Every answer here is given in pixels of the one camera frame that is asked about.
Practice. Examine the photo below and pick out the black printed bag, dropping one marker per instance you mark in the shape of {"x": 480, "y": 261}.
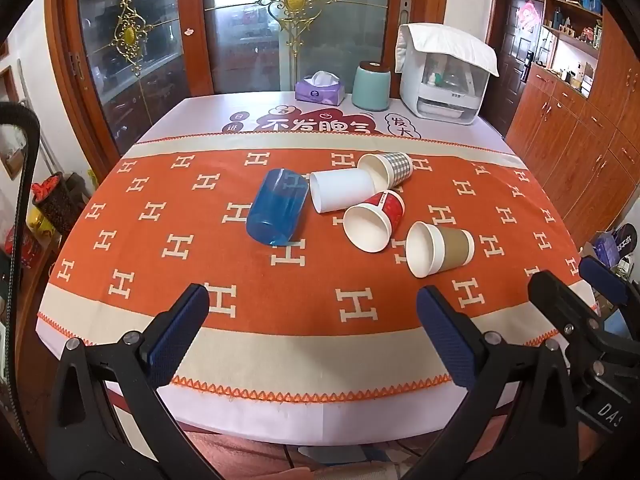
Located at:
{"x": 625, "y": 240}

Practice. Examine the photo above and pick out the checked paper cup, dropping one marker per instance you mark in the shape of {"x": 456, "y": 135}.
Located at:
{"x": 395, "y": 167}

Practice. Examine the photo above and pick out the white quilted cloth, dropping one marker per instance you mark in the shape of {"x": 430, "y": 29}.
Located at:
{"x": 440, "y": 40}

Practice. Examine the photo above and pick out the blue translucent plastic cup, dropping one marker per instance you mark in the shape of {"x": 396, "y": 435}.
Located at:
{"x": 277, "y": 207}

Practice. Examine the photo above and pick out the pink door decoration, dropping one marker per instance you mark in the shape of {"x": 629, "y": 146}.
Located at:
{"x": 529, "y": 16}

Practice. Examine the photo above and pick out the plain white paper cup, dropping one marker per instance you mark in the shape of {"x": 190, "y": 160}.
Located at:
{"x": 342, "y": 190}

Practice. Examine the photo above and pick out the pink cloth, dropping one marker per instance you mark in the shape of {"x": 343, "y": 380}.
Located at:
{"x": 240, "y": 455}

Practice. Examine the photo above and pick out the brown sleeved paper cup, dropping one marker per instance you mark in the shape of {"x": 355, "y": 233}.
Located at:
{"x": 452, "y": 247}

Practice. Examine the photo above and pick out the orange patterned tablecloth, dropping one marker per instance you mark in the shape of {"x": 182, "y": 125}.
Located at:
{"x": 200, "y": 220}

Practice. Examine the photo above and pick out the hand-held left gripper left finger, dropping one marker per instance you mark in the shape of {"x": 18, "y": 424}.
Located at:
{"x": 175, "y": 335}

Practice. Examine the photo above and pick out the dark basket with red items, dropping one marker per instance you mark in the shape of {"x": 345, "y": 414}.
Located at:
{"x": 52, "y": 205}

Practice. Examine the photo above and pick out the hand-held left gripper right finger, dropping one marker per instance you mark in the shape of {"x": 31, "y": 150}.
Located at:
{"x": 447, "y": 335}

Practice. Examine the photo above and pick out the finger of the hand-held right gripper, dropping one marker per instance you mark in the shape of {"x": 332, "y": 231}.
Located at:
{"x": 562, "y": 300}
{"x": 602, "y": 277}

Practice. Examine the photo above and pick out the glass sliding door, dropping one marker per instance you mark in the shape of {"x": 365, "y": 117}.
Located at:
{"x": 100, "y": 90}
{"x": 340, "y": 20}

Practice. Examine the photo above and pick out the purple tissue box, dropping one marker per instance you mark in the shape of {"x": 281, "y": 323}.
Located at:
{"x": 320, "y": 91}

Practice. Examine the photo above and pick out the wooden shelf unit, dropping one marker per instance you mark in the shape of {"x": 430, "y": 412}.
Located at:
{"x": 575, "y": 25}

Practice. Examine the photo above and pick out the teal canister with brown lid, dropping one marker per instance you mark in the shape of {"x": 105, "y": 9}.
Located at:
{"x": 371, "y": 87}

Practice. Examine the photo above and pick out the blue box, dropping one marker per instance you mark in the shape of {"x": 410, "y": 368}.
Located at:
{"x": 605, "y": 249}

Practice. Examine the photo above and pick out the red paper cup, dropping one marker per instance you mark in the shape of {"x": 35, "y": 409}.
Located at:
{"x": 370, "y": 222}

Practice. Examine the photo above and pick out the wooden cabinet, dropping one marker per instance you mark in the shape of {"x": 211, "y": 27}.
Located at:
{"x": 565, "y": 145}

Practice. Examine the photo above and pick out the dark wooden entrance door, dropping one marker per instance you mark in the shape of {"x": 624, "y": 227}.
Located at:
{"x": 515, "y": 45}

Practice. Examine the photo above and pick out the white countertop appliance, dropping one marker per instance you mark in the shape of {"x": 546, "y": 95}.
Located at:
{"x": 445, "y": 95}

